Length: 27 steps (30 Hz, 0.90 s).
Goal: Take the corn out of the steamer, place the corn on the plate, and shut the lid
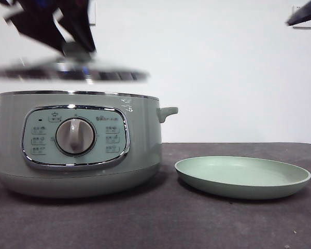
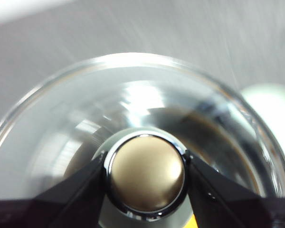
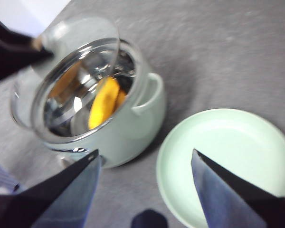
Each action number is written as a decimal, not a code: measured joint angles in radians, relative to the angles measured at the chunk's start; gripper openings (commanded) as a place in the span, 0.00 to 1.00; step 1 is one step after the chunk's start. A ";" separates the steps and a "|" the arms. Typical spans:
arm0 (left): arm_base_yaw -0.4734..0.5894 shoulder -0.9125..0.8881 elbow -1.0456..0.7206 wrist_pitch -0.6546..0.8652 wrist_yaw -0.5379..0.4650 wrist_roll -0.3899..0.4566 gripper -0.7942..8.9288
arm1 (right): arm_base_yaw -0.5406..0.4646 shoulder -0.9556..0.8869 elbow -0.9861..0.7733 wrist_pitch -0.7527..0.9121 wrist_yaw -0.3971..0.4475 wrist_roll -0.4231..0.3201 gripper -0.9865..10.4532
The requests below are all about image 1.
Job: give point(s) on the glass lid with green knob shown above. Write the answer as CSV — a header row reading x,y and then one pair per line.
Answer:
x,y
67,72

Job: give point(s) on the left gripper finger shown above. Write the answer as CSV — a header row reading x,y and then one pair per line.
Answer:
x,y
84,23
39,28

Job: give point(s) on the pale green round plate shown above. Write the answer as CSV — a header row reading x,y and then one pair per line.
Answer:
x,y
238,173

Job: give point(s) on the white wall socket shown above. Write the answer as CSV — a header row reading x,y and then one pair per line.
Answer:
x,y
92,13
294,10

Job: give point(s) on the pale green electric steamer pot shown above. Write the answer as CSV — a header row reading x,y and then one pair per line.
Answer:
x,y
145,142

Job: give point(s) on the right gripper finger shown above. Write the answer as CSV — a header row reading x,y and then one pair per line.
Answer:
x,y
307,14

